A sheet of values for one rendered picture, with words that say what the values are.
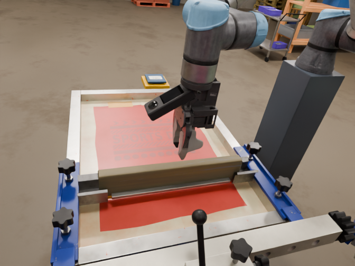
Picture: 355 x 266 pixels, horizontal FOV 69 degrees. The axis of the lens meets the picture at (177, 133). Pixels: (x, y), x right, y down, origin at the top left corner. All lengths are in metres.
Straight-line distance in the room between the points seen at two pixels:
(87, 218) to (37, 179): 1.56
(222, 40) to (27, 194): 1.88
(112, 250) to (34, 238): 1.32
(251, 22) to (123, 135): 0.60
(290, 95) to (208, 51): 0.75
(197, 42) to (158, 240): 0.44
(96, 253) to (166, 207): 0.22
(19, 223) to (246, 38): 1.78
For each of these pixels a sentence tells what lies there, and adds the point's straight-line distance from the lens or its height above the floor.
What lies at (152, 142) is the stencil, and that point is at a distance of 0.95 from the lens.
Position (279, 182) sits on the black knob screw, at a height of 1.06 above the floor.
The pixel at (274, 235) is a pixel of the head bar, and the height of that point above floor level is 1.04.
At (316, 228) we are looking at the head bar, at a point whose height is 1.04.
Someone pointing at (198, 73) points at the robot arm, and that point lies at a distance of 0.53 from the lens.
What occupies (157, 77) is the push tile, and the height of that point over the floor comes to 0.97.
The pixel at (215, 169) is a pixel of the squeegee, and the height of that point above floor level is 1.04.
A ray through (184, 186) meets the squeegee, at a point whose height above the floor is 1.00.
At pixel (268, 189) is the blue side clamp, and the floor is 1.00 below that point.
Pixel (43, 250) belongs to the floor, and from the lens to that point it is 1.86.
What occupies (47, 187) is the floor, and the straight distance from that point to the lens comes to 2.17.
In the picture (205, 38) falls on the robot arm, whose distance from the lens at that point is 0.51.
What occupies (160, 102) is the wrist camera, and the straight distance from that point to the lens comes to 0.58.
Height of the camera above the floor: 1.53
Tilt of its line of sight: 35 degrees down
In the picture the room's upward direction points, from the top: 8 degrees clockwise
